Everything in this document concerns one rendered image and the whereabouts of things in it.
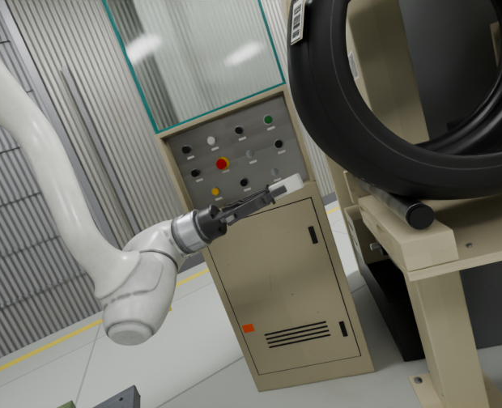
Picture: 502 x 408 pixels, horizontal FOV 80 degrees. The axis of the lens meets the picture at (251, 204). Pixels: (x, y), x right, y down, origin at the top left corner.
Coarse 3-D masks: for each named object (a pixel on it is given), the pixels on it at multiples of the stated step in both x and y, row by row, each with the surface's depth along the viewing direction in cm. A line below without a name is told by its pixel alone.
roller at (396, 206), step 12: (372, 192) 73; (384, 192) 65; (384, 204) 65; (396, 204) 57; (408, 204) 52; (420, 204) 50; (408, 216) 51; (420, 216) 51; (432, 216) 50; (420, 228) 51
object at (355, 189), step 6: (348, 174) 84; (348, 180) 84; (354, 180) 84; (360, 180) 84; (348, 186) 85; (354, 186) 85; (360, 186) 84; (354, 192) 85; (360, 192) 85; (366, 192) 84; (354, 198) 85
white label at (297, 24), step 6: (300, 0) 44; (294, 6) 47; (300, 6) 44; (294, 12) 47; (300, 12) 44; (294, 18) 47; (300, 18) 45; (294, 24) 47; (300, 24) 45; (294, 30) 47; (300, 30) 45; (294, 36) 47; (300, 36) 45; (294, 42) 47
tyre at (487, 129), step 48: (336, 0) 43; (288, 48) 50; (336, 48) 44; (336, 96) 46; (336, 144) 50; (384, 144) 47; (432, 144) 71; (480, 144) 67; (432, 192) 50; (480, 192) 49
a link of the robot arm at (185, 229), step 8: (184, 216) 65; (192, 216) 64; (176, 224) 65; (184, 224) 64; (192, 224) 63; (176, 232) 64; (184, 232) 63; (192, 232) 63; (200, 232) 64; (176, 240) 64; (184, 240) 64; (192, 240) 64; (200, 240) 64; (208, 240) 66; (184, 248) 64; (192, 248) 65; (200, 248) 66
